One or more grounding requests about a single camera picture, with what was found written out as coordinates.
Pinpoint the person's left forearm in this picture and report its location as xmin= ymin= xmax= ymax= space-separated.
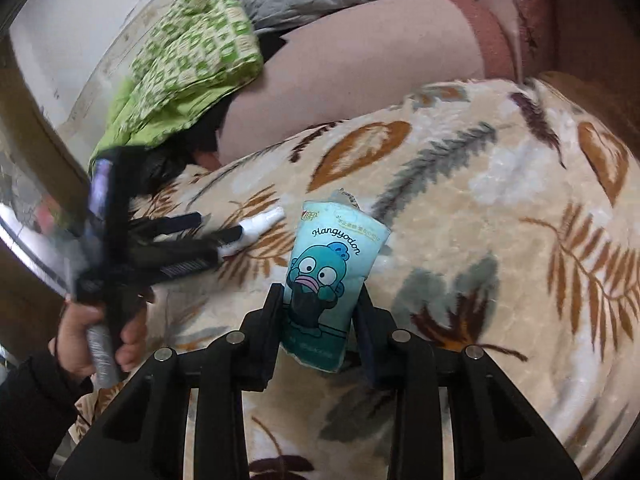
xmin=0 ymin=350 xmax=95 ymax=480

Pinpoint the pink brown sofa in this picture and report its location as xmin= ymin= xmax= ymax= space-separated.
xmin=195 ymin=0 xmax=640 ymax=173

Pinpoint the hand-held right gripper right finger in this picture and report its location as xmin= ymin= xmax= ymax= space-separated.
xmin=352 ymin=285 xmax=585 ymax=480

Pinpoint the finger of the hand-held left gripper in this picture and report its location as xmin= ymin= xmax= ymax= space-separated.
xmin=125 ymin=225 xmax=244 ymax=283
xmin=127 ymin=211 xmax=204 ymax=242

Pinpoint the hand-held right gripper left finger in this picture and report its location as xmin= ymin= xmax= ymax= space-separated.
xmin=55 ymin=284 xmax=287 ymax=480

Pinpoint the person's left hand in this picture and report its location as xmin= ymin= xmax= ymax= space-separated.
xmin=55 ymin=302 xmax=149 ymax=380

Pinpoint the leaf print blanket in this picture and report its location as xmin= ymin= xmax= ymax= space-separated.
xmin=65 ymin=77 xmax=640 ymax=480

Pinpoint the teal cartoon tissue packet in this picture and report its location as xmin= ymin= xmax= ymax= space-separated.
xmin=279 ymin=189 xmax=392 ymax=373

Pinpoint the green checkered cloth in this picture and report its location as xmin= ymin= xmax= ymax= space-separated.
xmin=87 ymin=0 xmax=266 ymax=171

